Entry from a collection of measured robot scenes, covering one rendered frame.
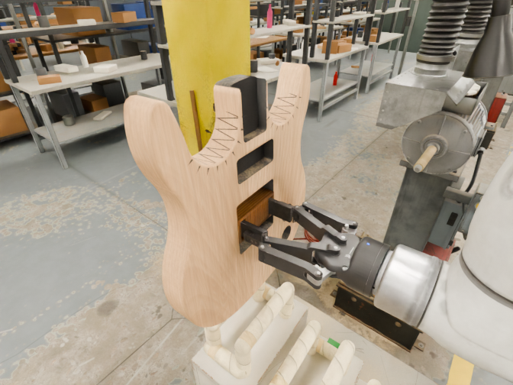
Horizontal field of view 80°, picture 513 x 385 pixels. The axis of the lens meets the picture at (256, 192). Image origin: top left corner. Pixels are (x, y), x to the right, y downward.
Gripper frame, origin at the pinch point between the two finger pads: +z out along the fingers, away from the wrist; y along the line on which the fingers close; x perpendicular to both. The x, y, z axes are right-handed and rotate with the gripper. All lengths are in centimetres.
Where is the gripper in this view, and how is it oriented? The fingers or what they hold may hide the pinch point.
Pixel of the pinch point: (259, 217)
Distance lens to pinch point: 51.2
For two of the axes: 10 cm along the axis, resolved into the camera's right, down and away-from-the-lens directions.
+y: 5.9, -4.6, 6.7
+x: -0.1, -8.3, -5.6
